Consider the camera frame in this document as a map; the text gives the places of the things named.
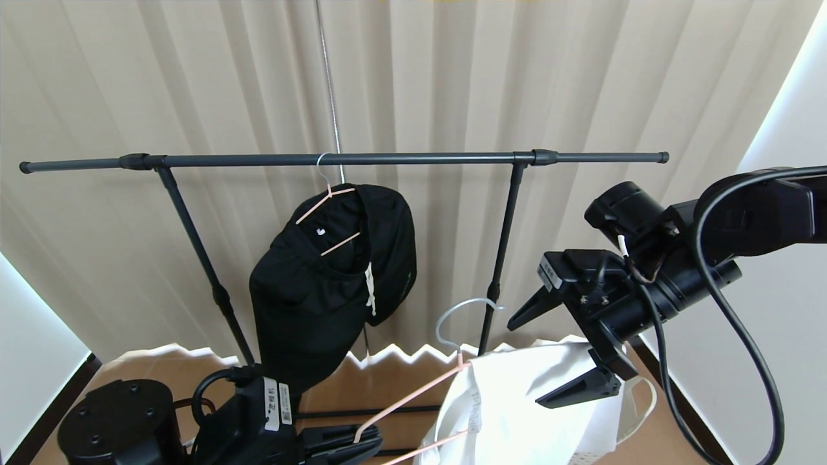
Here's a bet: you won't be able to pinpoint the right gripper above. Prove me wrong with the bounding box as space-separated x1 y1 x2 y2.
507 257 744 410

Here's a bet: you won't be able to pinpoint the white garment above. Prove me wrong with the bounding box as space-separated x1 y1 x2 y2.
413 342 627 465

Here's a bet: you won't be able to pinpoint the pink clothes hanger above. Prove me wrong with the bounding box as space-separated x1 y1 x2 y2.
296 154 361 257
354 297 507 465

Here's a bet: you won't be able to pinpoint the black shorts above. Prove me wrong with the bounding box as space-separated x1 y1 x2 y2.
249 183 417 395

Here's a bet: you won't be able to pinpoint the white laundry basket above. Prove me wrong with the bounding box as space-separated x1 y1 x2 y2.
614 377 658 448

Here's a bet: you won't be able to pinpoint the black clothes rack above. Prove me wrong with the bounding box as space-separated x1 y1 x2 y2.
19 150 670 456

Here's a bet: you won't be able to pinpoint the beige curtain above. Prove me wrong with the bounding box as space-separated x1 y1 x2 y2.
0 0 827 362

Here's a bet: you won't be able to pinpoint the silver curtain wand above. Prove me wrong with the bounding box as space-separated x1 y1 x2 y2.
315 0 346 185

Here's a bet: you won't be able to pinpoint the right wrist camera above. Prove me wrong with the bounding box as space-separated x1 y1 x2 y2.
538 249 631 307

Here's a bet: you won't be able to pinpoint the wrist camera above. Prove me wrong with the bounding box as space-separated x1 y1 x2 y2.
538 249 631 307
192 366 298 465

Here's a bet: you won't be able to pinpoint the black cable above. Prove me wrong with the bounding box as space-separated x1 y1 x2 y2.
636 167 827 465

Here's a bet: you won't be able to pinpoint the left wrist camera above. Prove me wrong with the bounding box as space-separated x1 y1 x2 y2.
192 366 298 465

